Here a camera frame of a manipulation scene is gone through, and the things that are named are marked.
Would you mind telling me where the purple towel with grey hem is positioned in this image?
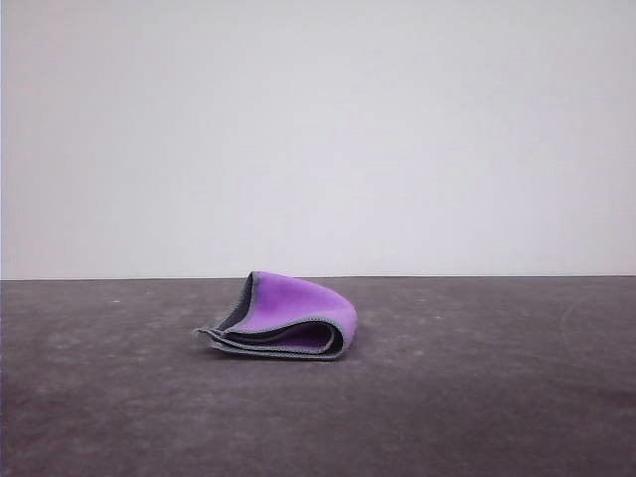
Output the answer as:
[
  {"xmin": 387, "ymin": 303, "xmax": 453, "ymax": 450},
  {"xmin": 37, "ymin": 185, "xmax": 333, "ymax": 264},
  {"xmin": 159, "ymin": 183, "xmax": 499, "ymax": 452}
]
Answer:
[{"xmin": 191, "ymin": 270, "xmax": 359, "ymax": 362}]

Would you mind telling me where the grey table cloth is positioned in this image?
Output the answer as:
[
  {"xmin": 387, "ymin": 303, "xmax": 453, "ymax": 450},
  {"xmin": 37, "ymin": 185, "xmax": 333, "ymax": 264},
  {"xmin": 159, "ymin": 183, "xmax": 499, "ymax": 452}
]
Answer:
[{"xmin": 0, "ymin": 275, "xmax": 636, "ymax": 477}]

